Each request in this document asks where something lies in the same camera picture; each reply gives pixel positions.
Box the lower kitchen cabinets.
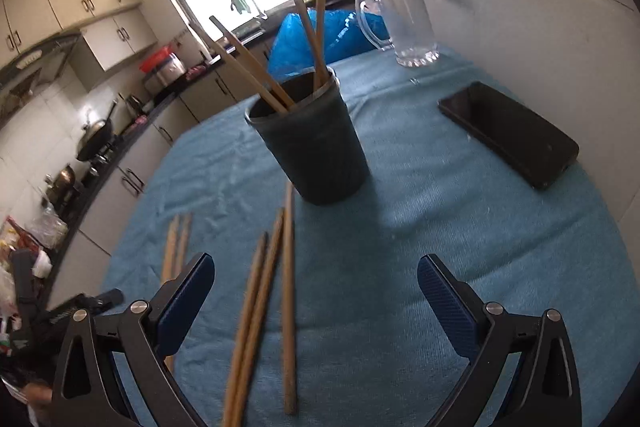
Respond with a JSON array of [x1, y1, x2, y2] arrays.
[[40, 57, 255, 308]]

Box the black smartphone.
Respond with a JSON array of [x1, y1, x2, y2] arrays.
[[437, 81, 579, 191]]

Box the blue towel table cover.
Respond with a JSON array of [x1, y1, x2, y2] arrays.
[[104, 52, 639, 426]]

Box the metal pot with lid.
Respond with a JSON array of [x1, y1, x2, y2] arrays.
[[44, 164, 76, 207]]

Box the dark chopstick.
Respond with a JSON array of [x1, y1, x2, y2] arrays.
[[189, 23, 290, 113]]

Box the wooden chopstick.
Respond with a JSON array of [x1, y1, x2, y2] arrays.
[[281, 181, 297, 415], [221, 232, 268, 427], [314, 0, 326, 91], [209, 15, 295, 108], [175, 213, 192, 277], [230, 208, 284, 426], [293, 0, 328, 91], [160, 215, 180, 373]]

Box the person left hand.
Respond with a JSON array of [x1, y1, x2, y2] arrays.
[[22, 383, 52, 412]]

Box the black utensil holder cup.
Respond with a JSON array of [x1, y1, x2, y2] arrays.
[[245, 70, 370, 205]]

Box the clear glass mug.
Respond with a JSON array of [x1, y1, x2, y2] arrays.
[[355, 0, 439, 68]]

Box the silver rice cooker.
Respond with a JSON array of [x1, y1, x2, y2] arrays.
[[142, 53, 186, 96]]

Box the upper kitchen cabinets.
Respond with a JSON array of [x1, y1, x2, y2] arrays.
[[1, 0, 157, 70]]

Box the blue plastic bag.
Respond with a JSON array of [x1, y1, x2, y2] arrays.
[[266, 8, 392, 84]]

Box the black wok on stove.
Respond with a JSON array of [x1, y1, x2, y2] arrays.
[[76, 100, 118, 162]]

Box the kitchen cabinets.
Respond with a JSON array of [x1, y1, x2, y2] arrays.
[[40, 57, 255, 308], [1, 0, 157, 70]]

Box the range hood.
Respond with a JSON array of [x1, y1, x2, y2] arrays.
[[1, 31, 82, 113]]

